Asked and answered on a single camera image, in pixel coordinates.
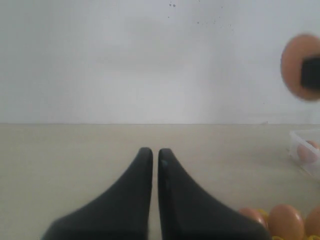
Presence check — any clear plastic container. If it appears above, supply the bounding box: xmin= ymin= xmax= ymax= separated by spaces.
xmin=289 ymin=128 xmax=320 ymax=180

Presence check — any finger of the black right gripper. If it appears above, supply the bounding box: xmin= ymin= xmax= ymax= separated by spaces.
xmin=300 ymin=57 xmax=320 ymax=88

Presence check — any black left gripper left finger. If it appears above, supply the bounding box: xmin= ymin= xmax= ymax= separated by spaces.
xmin=42 ymin=147 xmax=153 ymax=240

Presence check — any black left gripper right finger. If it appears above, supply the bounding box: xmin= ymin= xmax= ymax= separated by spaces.
xmin=157 ymin=148 xmax=271 ymax=240

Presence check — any yellow plastic egg tray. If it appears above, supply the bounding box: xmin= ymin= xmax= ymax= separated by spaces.
xmin=257 ymin=204 xmax=320 ymax=240

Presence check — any brown egg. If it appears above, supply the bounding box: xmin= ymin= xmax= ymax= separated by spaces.
xmin=267 ymin=204 xmax=305 ymax=240
xmin=297 ymin=140 xmax=320 ymax=163
xmin=280 ymin=33 xmax=320 ymax=102
xmin=304 ymin=205 xmax=320 ymax=237
xmin=238 ymin=207 xmax=268 ymax=228

